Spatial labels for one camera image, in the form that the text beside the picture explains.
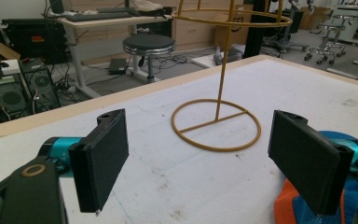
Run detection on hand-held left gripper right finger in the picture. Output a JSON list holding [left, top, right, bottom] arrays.
[[267, 109, 355, 216]]

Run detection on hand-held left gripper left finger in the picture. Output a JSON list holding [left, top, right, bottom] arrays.
[[68, 108, 131, 215]]

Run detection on orange and blue mesh cloth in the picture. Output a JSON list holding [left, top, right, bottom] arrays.
[[272, 177, 358, 224]]

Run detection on black computer tower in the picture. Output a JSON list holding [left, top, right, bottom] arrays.
[[0, 66, 34, 124], [18, 58, 62, 115]]

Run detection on black power adapter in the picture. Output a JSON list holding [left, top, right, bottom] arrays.
[[108, 57, 129, 76]]

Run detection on white desk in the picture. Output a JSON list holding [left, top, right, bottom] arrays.
[[56, 13, 173, 100]]

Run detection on chrome stool on wheels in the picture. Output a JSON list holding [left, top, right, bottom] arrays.
[[303, 14, 349, 66]]

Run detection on black round stool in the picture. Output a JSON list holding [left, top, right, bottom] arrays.
[[122, 33, 177, 84]]

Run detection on black office chair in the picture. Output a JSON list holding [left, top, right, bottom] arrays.
[[261, 8, 310, 53]]

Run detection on small white box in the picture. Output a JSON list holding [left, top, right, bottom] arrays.
[[0, 59, 21, 77]]

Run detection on black equipment case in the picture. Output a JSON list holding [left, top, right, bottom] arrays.
[[1, 18, 71, 65]]

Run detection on white flat board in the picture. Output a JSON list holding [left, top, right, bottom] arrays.
[[190, 50, 247, 69]]

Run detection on black keyboard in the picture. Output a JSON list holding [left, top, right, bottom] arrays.
[[64, 10, 135, 23]]

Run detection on brown cardboard box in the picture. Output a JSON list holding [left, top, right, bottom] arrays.
[[213, 4, 255, 49]]

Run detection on yellow wire stand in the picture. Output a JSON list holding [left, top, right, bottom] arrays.
[[170, 0, 294, 153]]

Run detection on bundle of black cables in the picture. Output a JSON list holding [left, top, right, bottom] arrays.
[[154, 53, 198, 75]]

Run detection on black metal post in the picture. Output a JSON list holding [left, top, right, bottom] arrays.
[[242, 0, 282, 60]]

